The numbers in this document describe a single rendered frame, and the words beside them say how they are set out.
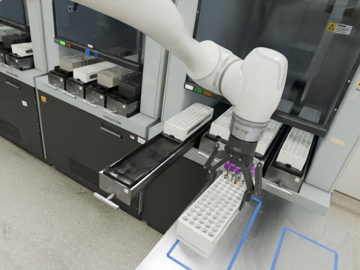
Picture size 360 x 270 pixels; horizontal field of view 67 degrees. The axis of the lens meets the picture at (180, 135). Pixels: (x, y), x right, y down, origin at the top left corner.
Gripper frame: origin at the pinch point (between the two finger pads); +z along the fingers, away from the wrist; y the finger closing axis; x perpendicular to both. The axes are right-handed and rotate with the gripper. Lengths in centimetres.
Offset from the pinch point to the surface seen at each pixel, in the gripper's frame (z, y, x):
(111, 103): 9, -79, 30
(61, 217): 87, -97, 8
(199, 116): 1, -33, 40
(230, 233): 5.5, 6.3, -7.6
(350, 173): 59, 46, 159
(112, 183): 8.5, -33.5, -12.8
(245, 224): 5.5, 8.3, -1.5
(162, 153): 7.1, -31.4, 11.0
